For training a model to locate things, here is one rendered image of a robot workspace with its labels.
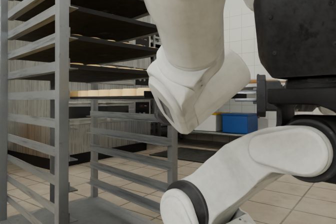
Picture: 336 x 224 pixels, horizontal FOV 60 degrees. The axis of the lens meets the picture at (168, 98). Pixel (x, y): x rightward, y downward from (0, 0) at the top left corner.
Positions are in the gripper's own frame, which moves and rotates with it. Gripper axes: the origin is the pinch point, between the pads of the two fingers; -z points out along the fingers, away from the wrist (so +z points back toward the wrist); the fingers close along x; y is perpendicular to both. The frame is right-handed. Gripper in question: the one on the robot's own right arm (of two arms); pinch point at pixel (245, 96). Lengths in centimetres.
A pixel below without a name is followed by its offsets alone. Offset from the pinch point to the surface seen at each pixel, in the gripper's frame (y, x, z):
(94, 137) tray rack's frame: -53, -21, -81
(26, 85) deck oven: -160, 14, -222
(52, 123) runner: 8, -9, -60
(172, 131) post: -22.1, -13.5, -28.2
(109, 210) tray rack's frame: -38, -54, -63
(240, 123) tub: -309, -32, -14
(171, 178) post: -22.2, -31.9, -28.4
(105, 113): -46, -8, -70
